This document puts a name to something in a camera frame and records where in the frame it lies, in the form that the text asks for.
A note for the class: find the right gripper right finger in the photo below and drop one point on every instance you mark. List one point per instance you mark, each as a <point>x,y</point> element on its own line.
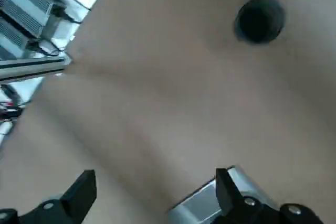
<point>236,208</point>

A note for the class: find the black mesh pen holder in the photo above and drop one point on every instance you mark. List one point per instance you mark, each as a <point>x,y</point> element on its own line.
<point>257,22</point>

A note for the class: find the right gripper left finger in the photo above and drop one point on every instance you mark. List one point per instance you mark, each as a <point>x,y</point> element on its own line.
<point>76,197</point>

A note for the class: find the aluminium frame post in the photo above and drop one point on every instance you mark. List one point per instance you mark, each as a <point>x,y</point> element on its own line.
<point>31,68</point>

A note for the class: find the grey ribbed power supply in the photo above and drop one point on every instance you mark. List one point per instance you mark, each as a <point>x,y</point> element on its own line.
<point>23,3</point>
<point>15,37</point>

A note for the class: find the grey open laptop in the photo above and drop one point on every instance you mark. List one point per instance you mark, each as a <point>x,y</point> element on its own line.
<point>199,200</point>

